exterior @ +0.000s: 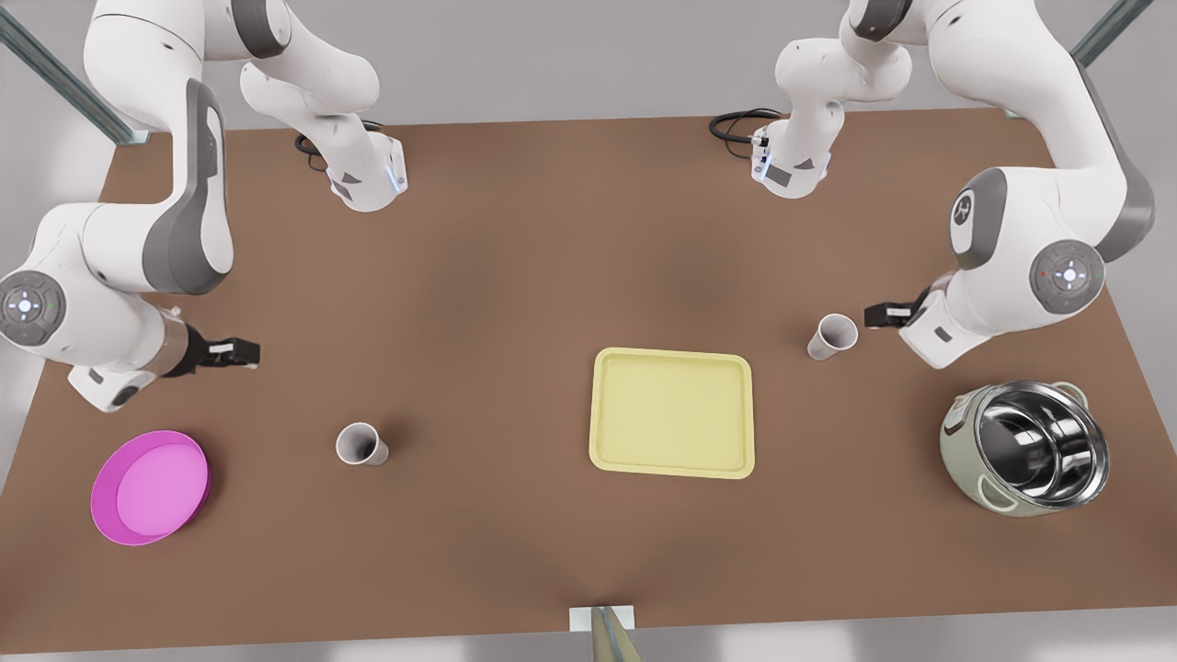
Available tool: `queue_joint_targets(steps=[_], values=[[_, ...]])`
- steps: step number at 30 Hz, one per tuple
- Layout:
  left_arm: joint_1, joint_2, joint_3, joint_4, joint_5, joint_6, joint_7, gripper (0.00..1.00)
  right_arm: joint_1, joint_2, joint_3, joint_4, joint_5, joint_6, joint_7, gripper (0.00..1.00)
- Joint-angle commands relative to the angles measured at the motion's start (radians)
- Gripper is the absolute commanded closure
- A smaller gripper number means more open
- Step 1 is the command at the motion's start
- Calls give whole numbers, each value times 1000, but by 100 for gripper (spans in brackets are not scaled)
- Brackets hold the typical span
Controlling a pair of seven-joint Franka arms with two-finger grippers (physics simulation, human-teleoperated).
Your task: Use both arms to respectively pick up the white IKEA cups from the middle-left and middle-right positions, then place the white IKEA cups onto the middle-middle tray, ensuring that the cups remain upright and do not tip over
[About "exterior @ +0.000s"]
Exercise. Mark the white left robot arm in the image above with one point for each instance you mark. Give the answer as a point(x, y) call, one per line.
point(1021, 230)

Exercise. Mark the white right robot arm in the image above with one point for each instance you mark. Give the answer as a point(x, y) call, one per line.
point(184, 211)

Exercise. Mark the white IKEA cup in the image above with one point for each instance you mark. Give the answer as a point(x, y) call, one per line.
point(833, 336)
point(360, 445)

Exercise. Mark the yellow rectangular tray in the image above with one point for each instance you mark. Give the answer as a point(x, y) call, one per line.
point(671, 413)

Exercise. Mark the pink round plate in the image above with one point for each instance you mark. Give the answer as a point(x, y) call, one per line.
point(150, 487)

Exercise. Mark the steel pot with green shell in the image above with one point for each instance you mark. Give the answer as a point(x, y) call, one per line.
point(1028, 449)

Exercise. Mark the silver frame post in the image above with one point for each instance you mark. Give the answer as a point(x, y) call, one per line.
point(61, 75)
point(609, 634)
point(1111, 31)

